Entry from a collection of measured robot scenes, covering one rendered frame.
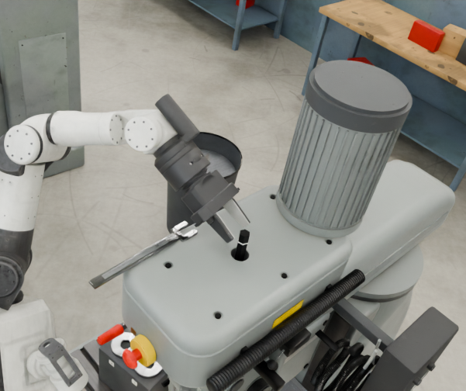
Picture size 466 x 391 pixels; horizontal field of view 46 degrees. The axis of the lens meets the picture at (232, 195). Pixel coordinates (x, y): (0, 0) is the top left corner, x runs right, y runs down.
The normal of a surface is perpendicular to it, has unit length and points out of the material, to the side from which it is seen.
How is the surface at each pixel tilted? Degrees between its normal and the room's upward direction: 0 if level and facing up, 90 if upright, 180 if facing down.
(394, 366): 90
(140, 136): 68
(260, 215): 0
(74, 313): 0
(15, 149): 60
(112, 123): 73
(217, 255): 0
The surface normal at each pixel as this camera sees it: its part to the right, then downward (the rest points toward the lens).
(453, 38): -0.61, 0.44
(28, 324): 0.84, -0.07
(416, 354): 0.15, -0.74
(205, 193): 0.55, -0.41
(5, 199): -0.26, 0.12
